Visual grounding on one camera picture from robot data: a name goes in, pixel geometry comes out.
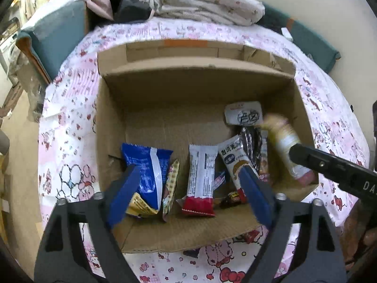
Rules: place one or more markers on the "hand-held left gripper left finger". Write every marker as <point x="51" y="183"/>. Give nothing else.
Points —
<point x="123" y="194"/>

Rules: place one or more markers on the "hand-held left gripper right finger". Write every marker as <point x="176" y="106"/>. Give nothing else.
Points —
<point x="256" y="191"/>

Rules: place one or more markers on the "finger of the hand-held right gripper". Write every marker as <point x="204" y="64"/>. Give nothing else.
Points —
<point x="332" y="168"/>

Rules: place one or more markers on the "small dark candy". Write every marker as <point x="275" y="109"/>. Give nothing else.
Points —
<point x="231" y="199"/>

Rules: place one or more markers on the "blue snack bag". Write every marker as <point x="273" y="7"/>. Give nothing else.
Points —
<point x="147" y="171"/>

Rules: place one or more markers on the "white snack packet brown picture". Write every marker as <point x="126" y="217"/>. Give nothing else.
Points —
<point x="232" y="159"/>

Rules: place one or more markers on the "dark brown snack packet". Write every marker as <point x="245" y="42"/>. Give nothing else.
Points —
<point x="250" y="144"/>

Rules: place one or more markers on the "yellow checkered cartoon snack packet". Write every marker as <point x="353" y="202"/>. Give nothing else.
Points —
<point x="170" y="188"/>

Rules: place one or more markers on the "cream coloured bottle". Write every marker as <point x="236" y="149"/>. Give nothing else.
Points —
<point x="287" y="141"/>

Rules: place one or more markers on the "white snack packet red end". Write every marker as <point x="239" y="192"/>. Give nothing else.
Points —
<point x="200" y="177"/>

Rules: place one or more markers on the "white rounded snack packet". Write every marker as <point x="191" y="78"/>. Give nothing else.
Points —
<point x="243" y="115"/>

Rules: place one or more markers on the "cardboard box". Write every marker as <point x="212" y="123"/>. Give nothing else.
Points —
<point x="176" y="100"/>

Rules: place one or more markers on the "purple white snack bar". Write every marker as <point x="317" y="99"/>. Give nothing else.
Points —
<point x="219" y="179"/>

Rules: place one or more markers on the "clear plastic bag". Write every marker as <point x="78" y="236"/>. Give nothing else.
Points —
<point x="35" y="100"/>

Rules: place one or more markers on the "grey cylinder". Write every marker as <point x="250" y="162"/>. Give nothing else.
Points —
<point x="3" y="143"/>

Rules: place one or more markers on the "white charger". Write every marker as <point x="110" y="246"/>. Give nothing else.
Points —
<point x="287" y="34"/>

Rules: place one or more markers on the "teal cushion orange trim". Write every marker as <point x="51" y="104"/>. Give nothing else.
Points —
<point x="56" y="35"/>

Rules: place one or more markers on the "dark cloth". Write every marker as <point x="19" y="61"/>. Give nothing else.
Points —
<point x="132" y="8"/>

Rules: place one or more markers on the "folded white floral quilt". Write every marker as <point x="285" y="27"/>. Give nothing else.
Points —
<point x="206" y="6"/>

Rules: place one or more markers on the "pink cloth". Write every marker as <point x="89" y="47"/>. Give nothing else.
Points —
<point x="101" y="3"/>

